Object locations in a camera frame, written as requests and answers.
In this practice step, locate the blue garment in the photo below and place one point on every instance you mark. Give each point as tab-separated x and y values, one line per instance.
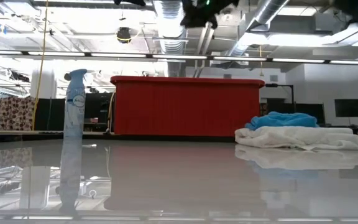
281	119

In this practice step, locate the white lace garment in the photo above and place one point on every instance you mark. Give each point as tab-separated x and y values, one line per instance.
291	137

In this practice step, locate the spray bottle with blue cap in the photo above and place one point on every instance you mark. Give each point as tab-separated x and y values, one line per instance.
75	109

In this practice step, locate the red plastic laundry basket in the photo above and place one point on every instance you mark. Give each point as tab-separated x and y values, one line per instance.
182	105

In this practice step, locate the silver ceiling air duct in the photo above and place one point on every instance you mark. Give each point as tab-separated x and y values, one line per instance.
171	28

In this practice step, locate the black lamp stand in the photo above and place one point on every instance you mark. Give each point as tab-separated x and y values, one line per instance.
291	96

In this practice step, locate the black round ceiling fixture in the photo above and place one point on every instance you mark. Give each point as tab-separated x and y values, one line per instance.
124	35

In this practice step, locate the brown patterned fabric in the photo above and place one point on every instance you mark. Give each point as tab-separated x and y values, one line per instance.
14	113

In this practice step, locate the ceiling light strip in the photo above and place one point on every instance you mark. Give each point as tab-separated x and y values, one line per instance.
120	55
306	60

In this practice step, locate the black wall screen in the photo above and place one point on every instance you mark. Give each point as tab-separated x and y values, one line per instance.
350	108

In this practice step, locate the black partition panel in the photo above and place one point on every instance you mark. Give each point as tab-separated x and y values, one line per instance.
50	113

